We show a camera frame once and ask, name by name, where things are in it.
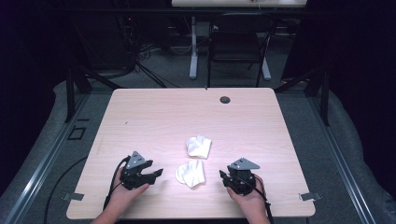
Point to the person's left hand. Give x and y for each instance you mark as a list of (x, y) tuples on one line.
[(123, 196)]

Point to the black metal stand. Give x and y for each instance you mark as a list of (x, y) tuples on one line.
[(324, 99), (70, 96)]

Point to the dark curtain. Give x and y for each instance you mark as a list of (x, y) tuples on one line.
[(28, 62), (364, 68)]

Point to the white sock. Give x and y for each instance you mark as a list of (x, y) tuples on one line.
[(199, 146), (191, 174)]

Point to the person's right hand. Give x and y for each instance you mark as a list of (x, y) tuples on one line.
[(252, 203)]

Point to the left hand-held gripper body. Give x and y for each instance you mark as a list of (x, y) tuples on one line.
[(134, 179)]

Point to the black folding chair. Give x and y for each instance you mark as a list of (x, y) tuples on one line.
[(236, 43)]

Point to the grey metal table bracket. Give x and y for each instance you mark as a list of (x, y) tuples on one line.
[(309, 196), (74, 196)]

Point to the white desk leg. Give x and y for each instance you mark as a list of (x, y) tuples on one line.
[(266, 70), (194, 59)]

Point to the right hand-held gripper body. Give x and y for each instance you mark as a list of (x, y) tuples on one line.
[(243, 183)]

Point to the aluminium floor rail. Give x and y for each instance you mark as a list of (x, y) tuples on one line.
[(46, 158), (342, 161)]

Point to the black horizontal frame bar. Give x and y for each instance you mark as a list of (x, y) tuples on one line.
[(140, 11)]

